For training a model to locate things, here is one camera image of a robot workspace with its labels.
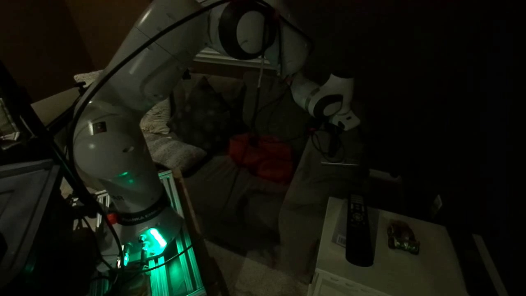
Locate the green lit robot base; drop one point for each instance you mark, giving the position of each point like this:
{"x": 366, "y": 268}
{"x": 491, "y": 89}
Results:
{"x": 159, "y": 252}

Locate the red blanket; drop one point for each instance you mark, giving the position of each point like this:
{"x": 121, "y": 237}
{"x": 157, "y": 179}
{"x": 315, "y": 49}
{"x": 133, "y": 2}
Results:
{"x": 264, "y": 156}

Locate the grey flat board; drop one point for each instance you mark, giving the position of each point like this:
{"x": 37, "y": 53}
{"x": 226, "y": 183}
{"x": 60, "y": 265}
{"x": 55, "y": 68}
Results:
{"x": 26, "y": 211}

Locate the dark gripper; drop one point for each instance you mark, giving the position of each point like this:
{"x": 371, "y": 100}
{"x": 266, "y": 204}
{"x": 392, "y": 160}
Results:
{"x": 331, "y": 140}

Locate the dark patterned pillow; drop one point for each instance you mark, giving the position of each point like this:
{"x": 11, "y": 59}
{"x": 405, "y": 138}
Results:
{"x": 202, "y": 112}

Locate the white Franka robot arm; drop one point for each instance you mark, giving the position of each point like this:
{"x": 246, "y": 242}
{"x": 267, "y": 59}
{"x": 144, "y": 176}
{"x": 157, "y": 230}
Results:
{"x": 126, "y": 109}

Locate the small dark patterned object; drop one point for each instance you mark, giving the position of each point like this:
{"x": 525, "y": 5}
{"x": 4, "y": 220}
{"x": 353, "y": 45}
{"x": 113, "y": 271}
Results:
{"x": 404, "y": 239}

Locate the white lattice shelf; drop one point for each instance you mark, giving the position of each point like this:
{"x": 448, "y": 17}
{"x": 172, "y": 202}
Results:
{"x": 400, "y": 268}

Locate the grey couch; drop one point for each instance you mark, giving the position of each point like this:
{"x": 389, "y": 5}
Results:
{"x": 231, "y": 197}

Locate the white throw blanket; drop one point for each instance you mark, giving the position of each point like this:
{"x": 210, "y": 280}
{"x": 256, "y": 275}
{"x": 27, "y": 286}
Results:
{"x": 167, "y": 145}

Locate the window with white blinds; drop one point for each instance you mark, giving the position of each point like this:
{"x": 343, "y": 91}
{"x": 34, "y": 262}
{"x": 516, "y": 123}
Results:
{"x": 236, "y": 58}

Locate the black remote control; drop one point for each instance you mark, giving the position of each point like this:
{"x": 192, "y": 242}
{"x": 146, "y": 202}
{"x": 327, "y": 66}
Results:
{"x": 361, "y": 232}

